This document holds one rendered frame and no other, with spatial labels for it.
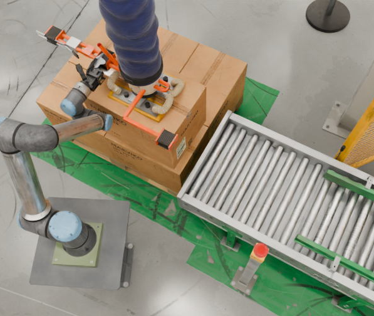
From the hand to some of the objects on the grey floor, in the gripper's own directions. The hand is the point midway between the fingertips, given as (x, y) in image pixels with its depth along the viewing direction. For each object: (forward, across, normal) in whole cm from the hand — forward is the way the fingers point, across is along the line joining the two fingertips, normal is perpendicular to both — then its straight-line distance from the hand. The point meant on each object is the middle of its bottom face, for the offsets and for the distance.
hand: (102, 57), depth 229 cm
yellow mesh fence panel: (+73, -120, -164) cm, 216 cm away
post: (-49, -120, -121) cm, 178 cm away
